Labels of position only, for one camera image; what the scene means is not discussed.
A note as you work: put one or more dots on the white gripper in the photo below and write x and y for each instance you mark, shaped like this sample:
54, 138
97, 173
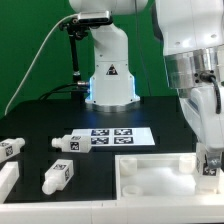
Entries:
199, 110

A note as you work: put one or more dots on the white square tabletop tray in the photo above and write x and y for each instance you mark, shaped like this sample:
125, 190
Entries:
144, 175

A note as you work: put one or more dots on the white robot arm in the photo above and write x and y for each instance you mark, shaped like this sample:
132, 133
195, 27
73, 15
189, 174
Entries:
187, 34

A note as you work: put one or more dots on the white marker sheet with tags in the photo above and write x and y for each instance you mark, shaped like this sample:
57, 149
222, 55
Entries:
141, 136

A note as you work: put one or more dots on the white left fence piece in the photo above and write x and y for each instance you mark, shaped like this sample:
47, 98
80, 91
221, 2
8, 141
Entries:
9, 174

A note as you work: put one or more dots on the white front fence rail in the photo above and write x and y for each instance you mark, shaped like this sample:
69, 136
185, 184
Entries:
150, 210

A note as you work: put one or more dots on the black camera on stand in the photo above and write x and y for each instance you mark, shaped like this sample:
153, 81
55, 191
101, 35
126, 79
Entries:
77, 28

